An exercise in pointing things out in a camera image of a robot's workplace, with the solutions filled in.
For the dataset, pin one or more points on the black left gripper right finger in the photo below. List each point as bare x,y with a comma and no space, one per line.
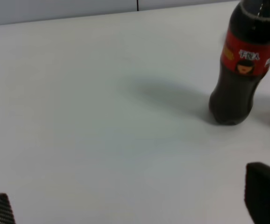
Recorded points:
257,192

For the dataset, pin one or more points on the cola bottle with yellow cap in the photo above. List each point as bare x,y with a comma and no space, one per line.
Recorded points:
244,61

